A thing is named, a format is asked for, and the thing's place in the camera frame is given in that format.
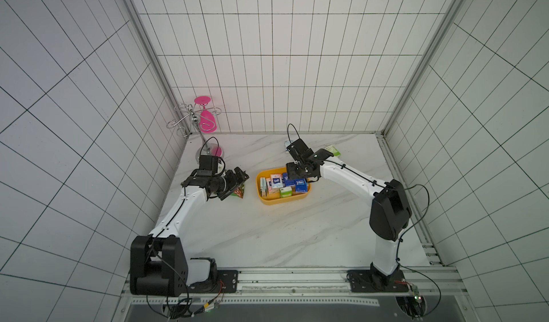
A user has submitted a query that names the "yellow plastic storage box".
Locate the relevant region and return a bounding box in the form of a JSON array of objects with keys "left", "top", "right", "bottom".
[{"left": 256, "top": 167, "right": 313, "bottom": 206}]

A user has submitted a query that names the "pink wine glass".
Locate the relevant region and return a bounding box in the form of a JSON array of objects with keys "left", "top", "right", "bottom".
[{"left": 194, "top": 96, "right": 217, "bottom": 133}]

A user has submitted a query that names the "dark blue tissue pack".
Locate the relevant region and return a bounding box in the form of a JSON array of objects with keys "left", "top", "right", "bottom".
[
  {"left": 295, "top": 179, "right": 309, "bottom": 194},
  {"left": 282, "top": 173, "right": 296, "bottom": 187}
]

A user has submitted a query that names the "dark blue tissue pack front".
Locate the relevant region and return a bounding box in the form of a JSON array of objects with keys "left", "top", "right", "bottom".
[{"left": 282, "top": 173, "right": 296, "bottom": 187}]

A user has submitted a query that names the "chrome glass rack stand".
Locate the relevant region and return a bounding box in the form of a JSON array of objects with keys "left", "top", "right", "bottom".
[{"left": 167, "top": 101, "right": 223, "bottom": 161}]

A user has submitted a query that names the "green tissue pack front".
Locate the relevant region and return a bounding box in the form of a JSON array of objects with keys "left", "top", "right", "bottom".
[{"left": 280, "top": 186, "right": 293, "bottom": 199}]

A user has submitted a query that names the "teal tissue pack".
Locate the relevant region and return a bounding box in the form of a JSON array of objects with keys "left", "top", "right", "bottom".
[{"left": 260, "top": 177, "right": 268, "bottom": 198}]

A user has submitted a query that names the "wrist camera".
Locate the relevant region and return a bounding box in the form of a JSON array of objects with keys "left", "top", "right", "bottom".
[
  {"left": 286, "top": 139, "right": 314, "bottom": 163},
  {"left": 197, "top": 155, "right": 220, "bottom": 177}
]

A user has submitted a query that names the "green red chips bag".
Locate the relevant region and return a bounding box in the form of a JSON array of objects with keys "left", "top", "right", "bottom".
[{"left": 231, "top": 184, "right": 245, "bottom": 199}]

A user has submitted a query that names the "pink white tissue pack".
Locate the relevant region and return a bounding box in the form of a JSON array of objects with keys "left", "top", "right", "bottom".
[{"left": 267, "top": 178, "right": 275, "bottom": 194}]

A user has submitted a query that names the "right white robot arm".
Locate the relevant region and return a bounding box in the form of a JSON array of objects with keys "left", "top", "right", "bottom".
[{"left": 286, "top": 145, "right": 412, "bottom": 292}]

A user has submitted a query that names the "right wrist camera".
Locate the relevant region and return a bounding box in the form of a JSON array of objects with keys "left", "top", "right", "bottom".
[{"left": 286, "top": 139, "right": 314, "bottom": 163}]

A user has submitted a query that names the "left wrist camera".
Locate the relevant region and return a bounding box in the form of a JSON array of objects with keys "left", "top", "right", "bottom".
[{"left": 197, "top": 155, "right": 220, "bottom": 177}]

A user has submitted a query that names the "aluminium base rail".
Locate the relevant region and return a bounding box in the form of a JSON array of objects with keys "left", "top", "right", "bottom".
[{"left": 121, "top": 267, "right": 468, "bottom": 311}]

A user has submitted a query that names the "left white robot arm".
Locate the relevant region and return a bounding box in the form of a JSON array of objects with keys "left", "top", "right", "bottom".
[{"left": 130, "top": 155, "right": 249, "bottom": 298}]

